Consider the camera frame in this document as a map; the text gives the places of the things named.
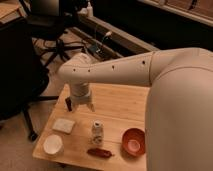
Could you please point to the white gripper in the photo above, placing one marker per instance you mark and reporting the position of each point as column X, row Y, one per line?
column 85, row 99

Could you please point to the white ceramic cup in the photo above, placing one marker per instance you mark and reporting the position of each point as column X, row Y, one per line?
column 53, row 145

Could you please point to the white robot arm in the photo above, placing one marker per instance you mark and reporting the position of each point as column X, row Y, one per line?
column 179, row 108

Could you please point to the white square sponge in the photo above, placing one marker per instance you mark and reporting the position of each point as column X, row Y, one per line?
column 63, row 125

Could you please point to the small clear bottle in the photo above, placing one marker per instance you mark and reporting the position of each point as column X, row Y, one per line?
column 97, row 132

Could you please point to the wooden table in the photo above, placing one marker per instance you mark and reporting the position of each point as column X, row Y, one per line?
column 118, row 108

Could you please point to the dark red sausage toy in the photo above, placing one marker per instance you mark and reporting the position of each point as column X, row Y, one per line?
column 99, row 152

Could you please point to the orange bowl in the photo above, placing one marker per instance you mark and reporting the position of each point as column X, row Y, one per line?
column 133, row 142

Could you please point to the black office chair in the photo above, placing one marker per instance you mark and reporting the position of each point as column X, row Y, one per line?
column 48, row 19

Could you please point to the white spray bottle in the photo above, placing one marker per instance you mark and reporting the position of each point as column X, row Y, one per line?
column 89, row 9

